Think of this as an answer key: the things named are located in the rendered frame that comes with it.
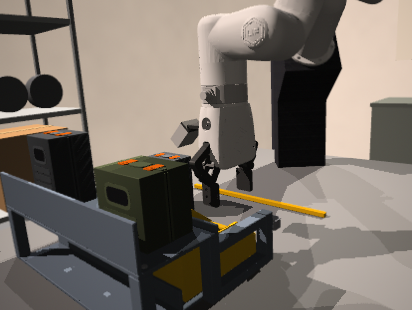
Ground yellow bin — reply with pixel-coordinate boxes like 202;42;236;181
153;209;256;302

